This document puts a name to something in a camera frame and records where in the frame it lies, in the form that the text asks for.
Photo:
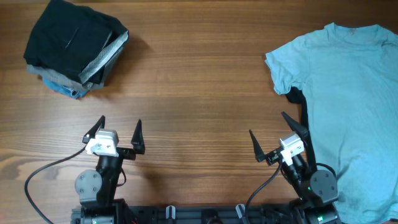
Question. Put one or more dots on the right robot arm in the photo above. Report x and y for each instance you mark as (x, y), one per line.
(314, 183)

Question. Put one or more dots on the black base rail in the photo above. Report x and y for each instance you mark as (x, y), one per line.
(205, 214)

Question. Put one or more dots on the blue folded denim garment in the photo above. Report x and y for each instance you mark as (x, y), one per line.
(67, 91)

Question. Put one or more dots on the black folded garment on stack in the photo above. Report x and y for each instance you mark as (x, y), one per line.
(75, 41)

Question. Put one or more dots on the black garment under t-shirt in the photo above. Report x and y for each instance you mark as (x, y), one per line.
(296, 96)

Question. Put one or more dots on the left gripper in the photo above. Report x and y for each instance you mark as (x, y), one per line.
(129, 154)

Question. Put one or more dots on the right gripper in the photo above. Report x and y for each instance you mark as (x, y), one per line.
(271, 156)

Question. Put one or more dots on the light blue t-shirt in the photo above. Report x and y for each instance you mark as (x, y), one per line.
(348, 77)

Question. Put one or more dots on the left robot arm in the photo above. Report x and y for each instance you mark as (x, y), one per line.
(96, 188)

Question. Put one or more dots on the grey folded garment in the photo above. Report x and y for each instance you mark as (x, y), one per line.
(59, 79)

